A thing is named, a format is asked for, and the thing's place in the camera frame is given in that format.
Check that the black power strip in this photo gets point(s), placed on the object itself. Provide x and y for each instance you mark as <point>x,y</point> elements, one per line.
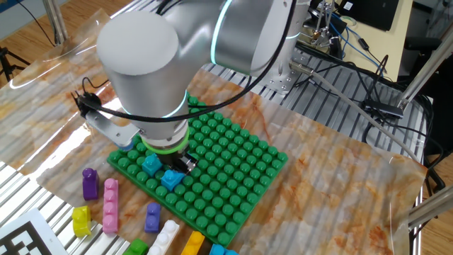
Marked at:
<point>384,109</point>

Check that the white four-stud long block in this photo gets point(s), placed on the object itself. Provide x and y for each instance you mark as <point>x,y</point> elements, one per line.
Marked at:
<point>163,239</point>

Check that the indigo two-stud block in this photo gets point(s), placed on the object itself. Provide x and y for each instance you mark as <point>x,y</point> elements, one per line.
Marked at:
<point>152,219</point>

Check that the orange-yellow four-stud long block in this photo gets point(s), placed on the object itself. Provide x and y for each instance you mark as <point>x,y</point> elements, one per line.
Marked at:
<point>193,244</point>

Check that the sky blue three-stud block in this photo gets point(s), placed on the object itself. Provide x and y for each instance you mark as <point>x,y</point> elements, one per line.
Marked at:
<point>171,180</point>

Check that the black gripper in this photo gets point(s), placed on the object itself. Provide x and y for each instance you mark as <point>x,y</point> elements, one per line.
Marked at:
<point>175,158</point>

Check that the pink long block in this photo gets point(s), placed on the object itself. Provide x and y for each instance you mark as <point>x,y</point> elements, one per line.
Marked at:
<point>110,209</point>

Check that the green two-stud block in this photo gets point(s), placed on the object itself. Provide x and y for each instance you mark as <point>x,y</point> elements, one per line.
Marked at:
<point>136,248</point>

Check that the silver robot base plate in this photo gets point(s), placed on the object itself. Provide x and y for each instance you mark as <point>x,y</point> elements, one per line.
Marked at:
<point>286,81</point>

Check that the printed marker tag paper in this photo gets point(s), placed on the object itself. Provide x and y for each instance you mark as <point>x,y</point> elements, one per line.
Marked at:
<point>24,235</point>

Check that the beige desk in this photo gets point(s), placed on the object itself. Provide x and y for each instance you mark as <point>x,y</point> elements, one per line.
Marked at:
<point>385,46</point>

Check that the blue square four-stud block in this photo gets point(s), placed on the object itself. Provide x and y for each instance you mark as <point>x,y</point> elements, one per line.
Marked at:
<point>223,249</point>

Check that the black tripod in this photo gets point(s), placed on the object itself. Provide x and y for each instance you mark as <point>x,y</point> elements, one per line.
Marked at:
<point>4,62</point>

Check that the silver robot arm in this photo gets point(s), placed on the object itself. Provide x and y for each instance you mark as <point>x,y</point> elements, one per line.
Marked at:
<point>148,53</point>

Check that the small metal stand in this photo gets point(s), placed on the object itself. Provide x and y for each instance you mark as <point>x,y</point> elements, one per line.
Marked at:
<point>323,32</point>

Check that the dark purple sloped block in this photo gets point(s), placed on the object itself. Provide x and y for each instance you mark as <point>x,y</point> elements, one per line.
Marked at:
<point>90,186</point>

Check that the teal long block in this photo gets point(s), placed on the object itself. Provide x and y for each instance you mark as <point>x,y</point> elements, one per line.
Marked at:
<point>152,165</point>

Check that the lemon yellow small block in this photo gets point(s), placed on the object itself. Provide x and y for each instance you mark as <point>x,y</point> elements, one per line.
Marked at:
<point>81,221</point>

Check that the aluminium frame post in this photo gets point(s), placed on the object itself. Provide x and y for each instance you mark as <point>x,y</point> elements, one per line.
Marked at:
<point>54,21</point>
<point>431,207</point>
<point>424,72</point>

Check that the black laptop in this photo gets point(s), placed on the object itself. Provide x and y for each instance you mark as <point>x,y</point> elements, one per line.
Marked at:
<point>375,14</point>

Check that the green studded baseplate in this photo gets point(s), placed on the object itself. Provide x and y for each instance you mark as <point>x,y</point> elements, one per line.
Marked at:
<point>230,177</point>

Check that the marble pattern mat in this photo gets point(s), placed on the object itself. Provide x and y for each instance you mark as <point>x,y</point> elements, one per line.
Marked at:
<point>336,198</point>

